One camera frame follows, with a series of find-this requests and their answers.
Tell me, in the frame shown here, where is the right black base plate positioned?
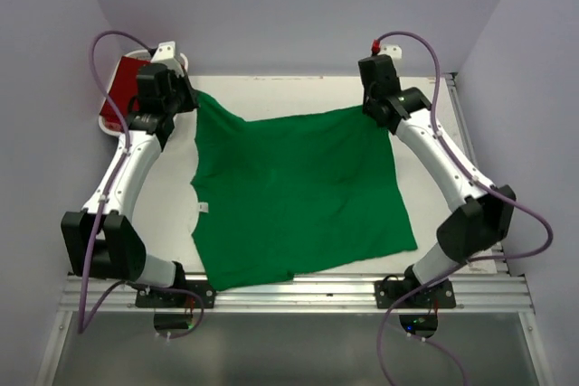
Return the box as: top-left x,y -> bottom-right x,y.
374,275 -> 457,310

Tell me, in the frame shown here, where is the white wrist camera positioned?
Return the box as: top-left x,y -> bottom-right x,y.
151,41 -> 179,68
371,40 -> 403,61

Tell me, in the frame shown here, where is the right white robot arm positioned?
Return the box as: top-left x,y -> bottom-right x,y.
358,54 -> 516,291

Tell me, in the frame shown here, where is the white plastic basket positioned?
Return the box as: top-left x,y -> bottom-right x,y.
98,46 -> 188,137

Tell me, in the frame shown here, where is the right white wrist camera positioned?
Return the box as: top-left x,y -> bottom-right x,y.
371,40 -> 403,61

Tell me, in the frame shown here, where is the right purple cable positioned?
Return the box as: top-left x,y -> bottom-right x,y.
371,31 -> 555,386

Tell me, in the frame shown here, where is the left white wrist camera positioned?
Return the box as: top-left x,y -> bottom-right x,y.
151,41 -> 179,68

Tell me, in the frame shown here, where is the purple cable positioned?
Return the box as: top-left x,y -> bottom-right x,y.
371,31 -> 555,386
77,30 -> 205,342

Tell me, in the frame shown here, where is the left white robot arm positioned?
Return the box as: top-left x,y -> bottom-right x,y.
61,61 -> 198,287

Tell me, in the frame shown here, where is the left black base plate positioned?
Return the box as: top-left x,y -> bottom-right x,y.
135,279 -> 217,309

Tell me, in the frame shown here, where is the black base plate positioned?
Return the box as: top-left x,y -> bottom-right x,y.
374,275 -> 457,310
135,279 -> 217,309

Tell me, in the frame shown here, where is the green t shirt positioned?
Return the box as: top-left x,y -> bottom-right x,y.
192,94 -> 417,291

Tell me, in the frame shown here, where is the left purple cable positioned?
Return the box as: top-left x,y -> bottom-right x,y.
77,30 -> 205,342

